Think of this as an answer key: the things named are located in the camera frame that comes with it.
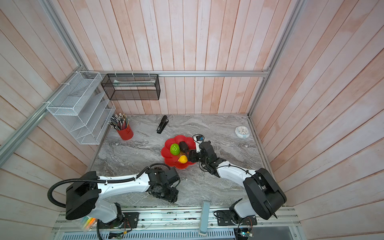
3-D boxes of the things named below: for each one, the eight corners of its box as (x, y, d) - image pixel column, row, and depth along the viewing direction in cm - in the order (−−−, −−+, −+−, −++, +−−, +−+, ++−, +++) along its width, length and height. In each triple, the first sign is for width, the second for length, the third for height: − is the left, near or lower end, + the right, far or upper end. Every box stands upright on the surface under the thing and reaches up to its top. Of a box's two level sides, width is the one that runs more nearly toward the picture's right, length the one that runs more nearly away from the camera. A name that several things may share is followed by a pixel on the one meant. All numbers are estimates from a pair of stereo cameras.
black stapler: (157, 133, 111) (155, 129, 107) (165, 119, 121) (164, 114, 117) (161, 134, 111) (160, 130, 107) (169, 120, 120) (168, 115, 116)
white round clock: (236, 138, 108) (237, 135, 106) (233, 128, 114) (234, 125, 112) (250, 138, 108) (251, 135, 106) (246, 128, 114) (248, 125, 112)
